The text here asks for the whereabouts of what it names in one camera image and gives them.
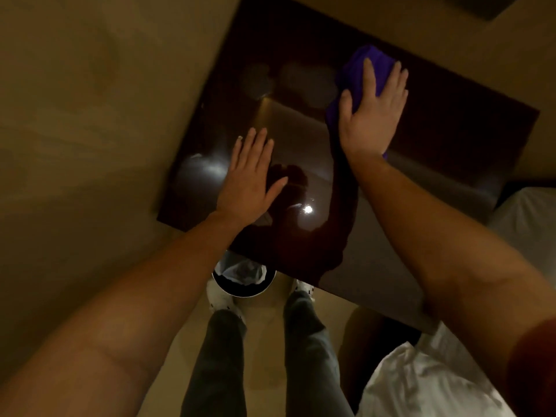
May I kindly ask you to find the white bin liner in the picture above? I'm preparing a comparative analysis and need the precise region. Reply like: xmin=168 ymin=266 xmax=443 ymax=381
xmin=215 ymin=253 xmax=268 ymax=286

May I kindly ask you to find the person's left forearm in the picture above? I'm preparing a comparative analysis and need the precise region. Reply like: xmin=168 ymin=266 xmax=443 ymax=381
xmin=0 ymin=212 xmax=245 ymax=417

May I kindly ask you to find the round black waste bin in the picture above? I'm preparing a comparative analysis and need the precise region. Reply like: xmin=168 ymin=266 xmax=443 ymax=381
xmin=211 ymin=249 xmax=278 ymax=298

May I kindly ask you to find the person's left hand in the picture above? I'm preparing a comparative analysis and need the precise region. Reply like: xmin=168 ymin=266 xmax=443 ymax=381
xmin=216 ymin=127 xmax=289 ymax=227

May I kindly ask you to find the white bed linen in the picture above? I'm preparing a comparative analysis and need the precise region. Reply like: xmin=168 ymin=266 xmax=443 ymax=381
xmin=355 ymin=186 xmax=556 ymax=417

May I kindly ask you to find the person's left white shoe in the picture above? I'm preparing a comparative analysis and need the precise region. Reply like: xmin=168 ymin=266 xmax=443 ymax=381
xmin=206 ymin=277 xmax=246 ymax=319

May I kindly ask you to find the purple cleaning cloth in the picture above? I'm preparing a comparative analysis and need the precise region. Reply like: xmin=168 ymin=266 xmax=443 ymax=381
xmin=325 ymin=44 xmax=398 ymax=162

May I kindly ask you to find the person's trouser leg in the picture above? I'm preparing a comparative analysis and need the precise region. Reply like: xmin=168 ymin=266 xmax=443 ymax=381
xmin=180 ymin=308 xmax=248 ymax=417
xmin=283 ymin=291 xmax=355 ymax=417

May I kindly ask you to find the person's left trouser leg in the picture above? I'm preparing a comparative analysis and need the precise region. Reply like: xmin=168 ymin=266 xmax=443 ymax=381
xmin=180 ymin=308 xmax=248 ymax=417

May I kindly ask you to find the person's right trouser leg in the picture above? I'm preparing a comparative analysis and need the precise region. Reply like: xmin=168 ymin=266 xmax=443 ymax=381
xmin=283 ymin=291 xmax=355 ymax=417

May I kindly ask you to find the person's right hand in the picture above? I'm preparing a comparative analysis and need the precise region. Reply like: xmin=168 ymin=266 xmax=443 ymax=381
xmin=338 ymin=58 xmax=410 ymax=164

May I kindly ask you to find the person's right forearm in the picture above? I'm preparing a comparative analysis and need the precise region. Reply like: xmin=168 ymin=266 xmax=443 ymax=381
xmin=347 ymin=153 xmax=556 ymax=402

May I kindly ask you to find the dark glossy wooden table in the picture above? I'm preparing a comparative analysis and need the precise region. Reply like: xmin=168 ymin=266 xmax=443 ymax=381
xmin=156 ymin=0 xmax=541 ymax=336

